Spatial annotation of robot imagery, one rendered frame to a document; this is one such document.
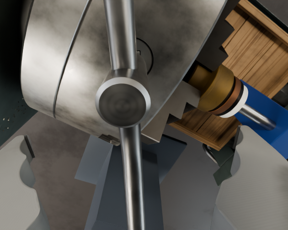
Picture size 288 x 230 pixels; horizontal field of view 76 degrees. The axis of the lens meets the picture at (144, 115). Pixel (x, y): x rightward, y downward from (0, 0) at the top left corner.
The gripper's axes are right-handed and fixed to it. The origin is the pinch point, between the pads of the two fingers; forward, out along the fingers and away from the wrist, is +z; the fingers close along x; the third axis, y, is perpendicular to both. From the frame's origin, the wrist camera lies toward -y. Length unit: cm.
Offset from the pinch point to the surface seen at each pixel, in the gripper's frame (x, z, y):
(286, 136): 26.8, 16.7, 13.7
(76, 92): -5.3, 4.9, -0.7
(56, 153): -85, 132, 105
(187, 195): 46, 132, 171
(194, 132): 17, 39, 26
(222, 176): 29, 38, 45
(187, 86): 7.5, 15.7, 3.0
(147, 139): 1.1, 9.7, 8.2
